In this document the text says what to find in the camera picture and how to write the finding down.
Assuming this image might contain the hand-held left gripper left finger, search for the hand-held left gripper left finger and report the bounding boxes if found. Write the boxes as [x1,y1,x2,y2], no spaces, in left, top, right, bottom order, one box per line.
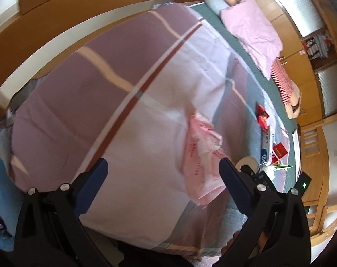
[14,157,109,267]

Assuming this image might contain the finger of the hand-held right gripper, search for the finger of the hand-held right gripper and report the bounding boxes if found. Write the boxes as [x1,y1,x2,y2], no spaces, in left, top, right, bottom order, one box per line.
[240,165,280,194]

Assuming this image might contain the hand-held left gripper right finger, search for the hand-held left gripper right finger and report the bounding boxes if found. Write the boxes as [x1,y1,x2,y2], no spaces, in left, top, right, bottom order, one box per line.
[219,157,315,267]

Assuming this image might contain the white cup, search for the white cup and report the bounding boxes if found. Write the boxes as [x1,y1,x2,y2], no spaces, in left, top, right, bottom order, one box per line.
[237,156,260,173]

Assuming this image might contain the white red-printed plastic bag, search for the white red-printed plastic bag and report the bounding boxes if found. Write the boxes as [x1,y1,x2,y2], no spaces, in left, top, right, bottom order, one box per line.
[180,113,227,205]

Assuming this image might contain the person's right hand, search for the person's right hand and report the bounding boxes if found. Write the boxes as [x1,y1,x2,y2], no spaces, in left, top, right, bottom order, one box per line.
[223,228,243,256]

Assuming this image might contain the red box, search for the red box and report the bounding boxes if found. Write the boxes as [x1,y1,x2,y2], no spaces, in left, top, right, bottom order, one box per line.
[272,142,288,159]

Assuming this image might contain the white blue packet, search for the white blue packet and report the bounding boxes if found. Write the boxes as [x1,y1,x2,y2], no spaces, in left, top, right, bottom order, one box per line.
[259,126,272,163]

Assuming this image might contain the white board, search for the white board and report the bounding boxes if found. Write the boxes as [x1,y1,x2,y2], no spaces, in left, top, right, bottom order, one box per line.
[296,124,303,178]

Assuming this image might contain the red wrapper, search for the red wrapper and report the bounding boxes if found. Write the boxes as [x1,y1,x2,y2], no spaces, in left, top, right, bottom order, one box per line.
[256,104,270,130]

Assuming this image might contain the green mattress mat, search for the green mattress mat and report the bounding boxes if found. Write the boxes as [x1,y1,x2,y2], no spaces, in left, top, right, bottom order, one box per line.
[191,1,298,134]

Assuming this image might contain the light blue cloth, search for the light blue cloth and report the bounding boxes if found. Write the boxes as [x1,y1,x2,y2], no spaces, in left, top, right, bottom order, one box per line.
[0,147,22,252]

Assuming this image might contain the checked pink grey bed sheet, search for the checked pink grey bed sheet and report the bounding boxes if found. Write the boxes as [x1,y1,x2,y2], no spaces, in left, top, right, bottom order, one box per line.
[0,3,291,262]

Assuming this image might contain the person's dark trousers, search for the person's dark trousers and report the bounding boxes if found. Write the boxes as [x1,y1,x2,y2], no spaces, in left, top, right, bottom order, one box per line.
[113,241,222,267]

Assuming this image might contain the striped plush toy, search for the striped plush toy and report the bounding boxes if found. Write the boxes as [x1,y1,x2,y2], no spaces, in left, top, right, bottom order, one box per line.
[270,58,302,119]

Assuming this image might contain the ribbed glass window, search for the ribbed glass window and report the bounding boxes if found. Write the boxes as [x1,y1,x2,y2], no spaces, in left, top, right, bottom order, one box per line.
[316,64,337,117]
[260,0,325,38]

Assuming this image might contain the pile of folded clothes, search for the pile of folded clothes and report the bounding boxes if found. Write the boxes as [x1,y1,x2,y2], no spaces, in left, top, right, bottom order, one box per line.
[302,32,332,60]

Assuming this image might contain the pink pillow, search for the pink pillow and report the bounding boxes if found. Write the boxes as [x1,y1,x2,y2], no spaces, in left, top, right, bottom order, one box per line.
[219,0,284,81]

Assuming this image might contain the light blue pillow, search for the light blue pillow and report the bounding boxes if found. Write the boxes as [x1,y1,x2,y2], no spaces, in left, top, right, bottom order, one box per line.
[204,0,227,16]

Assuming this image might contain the wooden wall cabinets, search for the wooden wall cabinets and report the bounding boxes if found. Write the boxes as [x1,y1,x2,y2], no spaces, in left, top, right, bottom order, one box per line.
[269,0,329,128]

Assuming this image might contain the wooden bunk bed frame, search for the wooden bunk bed frame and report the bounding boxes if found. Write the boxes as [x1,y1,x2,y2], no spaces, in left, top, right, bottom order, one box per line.
[0,0,337,256]

